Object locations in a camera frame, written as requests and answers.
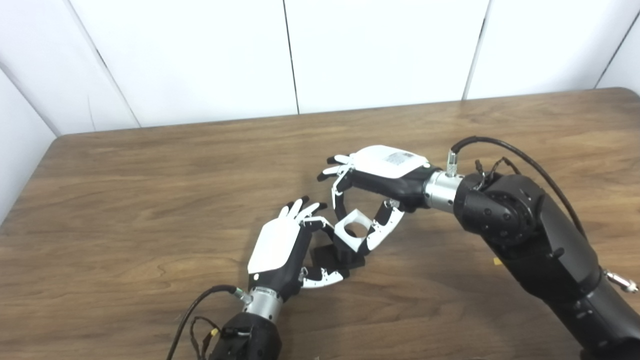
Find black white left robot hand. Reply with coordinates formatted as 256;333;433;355
247;198;351;302

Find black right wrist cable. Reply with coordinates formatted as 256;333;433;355
446;136;639;294

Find thin black wire bundle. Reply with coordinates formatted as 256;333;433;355
474;157;522;184

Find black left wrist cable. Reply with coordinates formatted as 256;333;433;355
166;284;253;360

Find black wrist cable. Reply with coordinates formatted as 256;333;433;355
446;136;639;294
166;284;253;360

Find thin wire with yellow connector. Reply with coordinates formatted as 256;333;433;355
190;316;222;360

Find white square piece with hole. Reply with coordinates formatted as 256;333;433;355
333;209;373;253

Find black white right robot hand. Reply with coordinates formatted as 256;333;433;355
317;145;432;257

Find black peg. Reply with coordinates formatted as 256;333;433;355
310;227;368;273

